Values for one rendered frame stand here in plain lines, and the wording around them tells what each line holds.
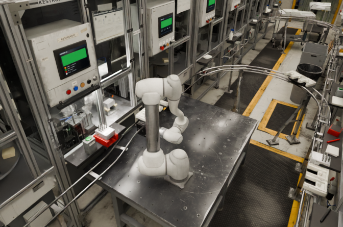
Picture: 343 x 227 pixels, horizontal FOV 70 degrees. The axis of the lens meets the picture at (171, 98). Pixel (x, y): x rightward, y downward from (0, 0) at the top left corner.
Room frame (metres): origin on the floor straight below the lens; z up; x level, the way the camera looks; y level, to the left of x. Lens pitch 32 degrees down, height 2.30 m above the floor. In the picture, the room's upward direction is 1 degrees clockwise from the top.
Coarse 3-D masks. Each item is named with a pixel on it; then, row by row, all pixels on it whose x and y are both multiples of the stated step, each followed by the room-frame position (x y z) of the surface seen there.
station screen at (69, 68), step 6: (72, 48) 1.51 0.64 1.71; (78, 48) 1.54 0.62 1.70; (60, 54) 1.43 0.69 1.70; (66, 54) 1.46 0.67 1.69; (78, 60) 1.53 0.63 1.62; (84, 60) 1.57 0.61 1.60; (66, 66) 1.45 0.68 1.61; (72, 66) 1.48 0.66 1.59; (78, 66) 1.52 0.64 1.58; (84, 66) 1.56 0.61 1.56; (66, 72) 1.44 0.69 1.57; (72, 72) 1.47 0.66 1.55
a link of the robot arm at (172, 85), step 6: (162, 78) 1.54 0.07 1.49; (168, 78) 1.49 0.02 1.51; (174, 78) 1.49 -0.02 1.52; (168, 84) 1.47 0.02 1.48; (174, 84) 1.46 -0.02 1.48; (180, 84) 1.49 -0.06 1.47; (168, 90) 1.45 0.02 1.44; (174, 90) 1.46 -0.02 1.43; (180, 90) 1.49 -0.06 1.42; (168, 96) 1.47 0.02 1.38; (174, 96) 1.47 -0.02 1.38; (180, 96) 1.52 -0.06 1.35
